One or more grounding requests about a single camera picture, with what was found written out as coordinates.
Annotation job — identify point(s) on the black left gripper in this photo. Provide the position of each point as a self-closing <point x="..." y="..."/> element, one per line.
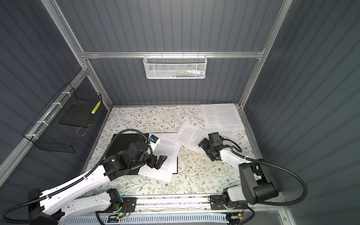
<point x="160" y="161"/>

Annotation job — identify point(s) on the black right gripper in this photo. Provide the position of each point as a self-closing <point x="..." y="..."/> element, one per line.
<point x="205" y="146"/>

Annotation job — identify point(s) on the printed paper sheet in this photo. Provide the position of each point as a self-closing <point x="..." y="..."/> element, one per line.
<point x="164" y="138"/>
<point x="190" y="136"/>
<point x="221" y="117"/>
<point x="229" y="134"/>
<point x="166" y="164"/>

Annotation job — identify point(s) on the black file folder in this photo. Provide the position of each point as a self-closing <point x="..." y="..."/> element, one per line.
<point x="126" y="149"/>

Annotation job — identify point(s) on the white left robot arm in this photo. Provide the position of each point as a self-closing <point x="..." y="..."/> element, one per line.
<point x="64" y="201"/>

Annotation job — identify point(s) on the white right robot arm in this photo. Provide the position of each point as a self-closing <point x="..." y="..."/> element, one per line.
<point x="256" y="184"/>

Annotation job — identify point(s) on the pens in white basket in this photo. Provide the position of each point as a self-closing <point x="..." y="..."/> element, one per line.
<point x="194" y="73"/>

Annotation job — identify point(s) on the yellow marker pen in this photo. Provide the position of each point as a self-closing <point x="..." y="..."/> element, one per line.
<point x="96" y="107"/>

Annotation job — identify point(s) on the black pad in basket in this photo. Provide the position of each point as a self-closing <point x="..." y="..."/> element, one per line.
<point x="77" y="116"/>

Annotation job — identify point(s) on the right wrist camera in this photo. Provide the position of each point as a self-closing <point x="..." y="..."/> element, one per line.
<point x="215" y="137"/>

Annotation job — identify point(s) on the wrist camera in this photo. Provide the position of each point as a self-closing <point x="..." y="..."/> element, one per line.
<point x="215" y="137"/>
<point x="153" y="139"/>

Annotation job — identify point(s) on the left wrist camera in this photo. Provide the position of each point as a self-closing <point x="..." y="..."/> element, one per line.
<point x="153" y="139"/>

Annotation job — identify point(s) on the aluminium front rail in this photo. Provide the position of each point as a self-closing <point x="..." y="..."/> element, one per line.
<point x="171" y="204"/>

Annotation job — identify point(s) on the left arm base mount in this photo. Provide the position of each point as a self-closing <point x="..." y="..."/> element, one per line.
<point x="128" y="205"/>

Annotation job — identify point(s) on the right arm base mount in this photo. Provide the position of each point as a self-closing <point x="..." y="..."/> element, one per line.
<point x="223" y="202"/>

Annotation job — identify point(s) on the white slotted cable duct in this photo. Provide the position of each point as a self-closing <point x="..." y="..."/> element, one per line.
<point x="153" y="219"/>

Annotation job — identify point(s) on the white wire mesh basket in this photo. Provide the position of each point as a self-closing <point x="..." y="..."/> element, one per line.
<point x="155" y="68"/>

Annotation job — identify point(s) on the black wire mesh basket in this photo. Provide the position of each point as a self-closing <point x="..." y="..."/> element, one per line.
<point x="62" y="127"/>

